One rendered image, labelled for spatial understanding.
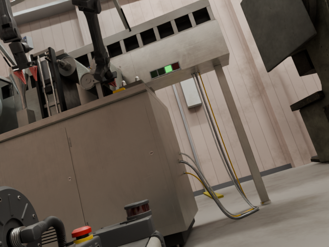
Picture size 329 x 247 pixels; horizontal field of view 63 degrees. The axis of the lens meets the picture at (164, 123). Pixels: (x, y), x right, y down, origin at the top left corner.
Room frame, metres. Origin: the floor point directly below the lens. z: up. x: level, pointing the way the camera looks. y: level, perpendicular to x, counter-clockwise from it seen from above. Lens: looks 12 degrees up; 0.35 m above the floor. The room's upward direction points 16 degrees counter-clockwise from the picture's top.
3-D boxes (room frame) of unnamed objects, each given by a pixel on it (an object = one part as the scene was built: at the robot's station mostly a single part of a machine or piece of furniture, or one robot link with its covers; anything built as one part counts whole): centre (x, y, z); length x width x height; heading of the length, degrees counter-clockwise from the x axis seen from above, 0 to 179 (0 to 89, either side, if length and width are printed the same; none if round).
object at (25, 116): (1.93, 1.01, 1.19); 0.14 x 0.14 x 0.57
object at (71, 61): (1.88, 0.54, 1.34); 0.25 x 0.14 x 0.14; 171
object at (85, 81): (1.86, 0.41, 1.18); 0.26 x 0.12 x 0.12; 171
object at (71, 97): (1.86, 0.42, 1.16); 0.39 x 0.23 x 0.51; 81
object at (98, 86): (1.68, 0.36, 1.05); 0.06 x 0.05 x 0.31; 171
